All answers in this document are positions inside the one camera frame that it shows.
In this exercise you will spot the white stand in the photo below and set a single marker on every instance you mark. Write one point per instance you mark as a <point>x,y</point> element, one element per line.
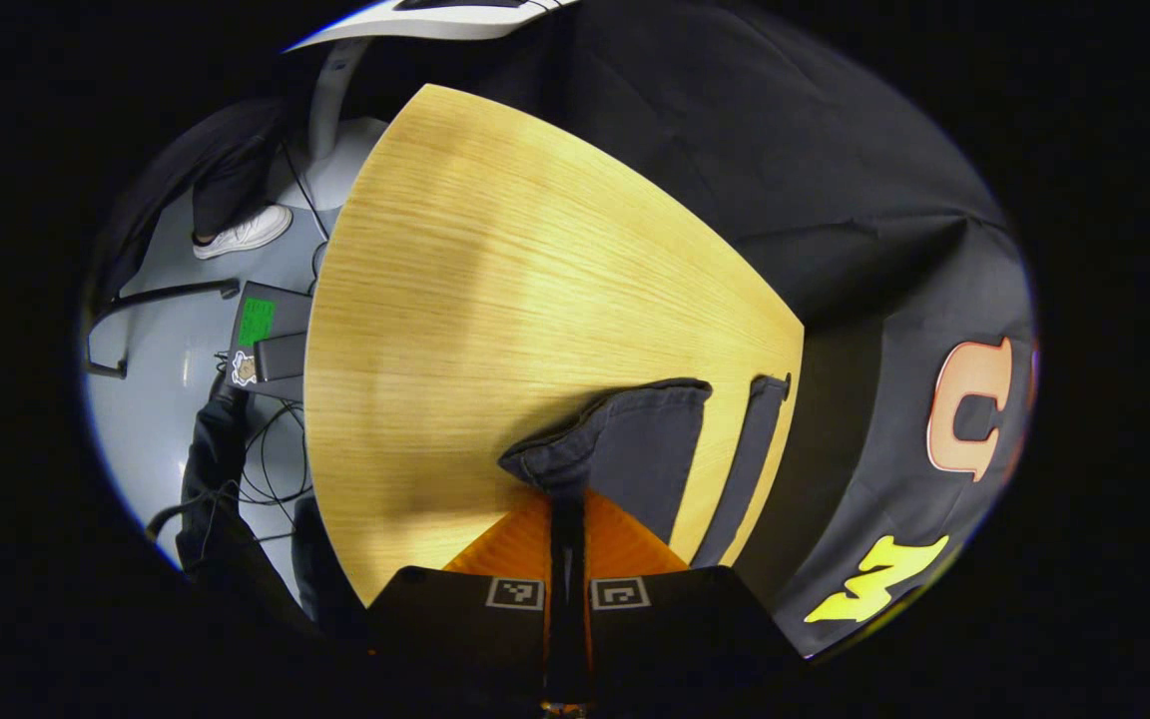
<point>335,120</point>

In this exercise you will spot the dark denim jeans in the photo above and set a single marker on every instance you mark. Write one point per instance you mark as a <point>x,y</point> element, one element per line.
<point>635,439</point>

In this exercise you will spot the small black box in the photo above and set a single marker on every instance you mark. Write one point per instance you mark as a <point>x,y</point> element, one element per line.
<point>282,357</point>

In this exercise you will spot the white curved panel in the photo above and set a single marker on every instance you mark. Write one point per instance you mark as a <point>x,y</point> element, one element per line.
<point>435,20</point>

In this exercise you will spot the grey box with green label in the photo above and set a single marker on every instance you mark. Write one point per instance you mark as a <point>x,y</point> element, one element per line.
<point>271,310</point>

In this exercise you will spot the black backdrop cloth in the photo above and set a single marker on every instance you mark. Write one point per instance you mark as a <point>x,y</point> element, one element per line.
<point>785,150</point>

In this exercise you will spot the black curved metal bar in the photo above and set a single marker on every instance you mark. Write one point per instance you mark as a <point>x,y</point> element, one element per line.
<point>166,293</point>

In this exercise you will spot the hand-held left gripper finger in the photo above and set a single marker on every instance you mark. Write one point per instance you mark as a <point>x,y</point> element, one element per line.
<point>578,579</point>
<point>559,579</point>

